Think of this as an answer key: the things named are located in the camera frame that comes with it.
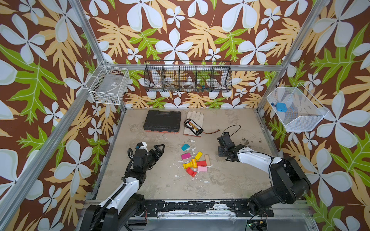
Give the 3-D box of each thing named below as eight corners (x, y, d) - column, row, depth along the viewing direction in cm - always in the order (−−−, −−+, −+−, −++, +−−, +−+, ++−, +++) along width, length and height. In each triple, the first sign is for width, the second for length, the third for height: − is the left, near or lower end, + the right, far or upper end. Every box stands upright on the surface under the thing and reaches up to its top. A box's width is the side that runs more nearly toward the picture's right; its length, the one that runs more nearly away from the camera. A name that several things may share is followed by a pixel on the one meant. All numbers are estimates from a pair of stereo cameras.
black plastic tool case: (144, 133, 106) (142, 129, 102) (148, 114, 118) (147, 109, 114) (180, 133, 106) (180, 129, 102) (180, 114, 119) (180, 110, 114)
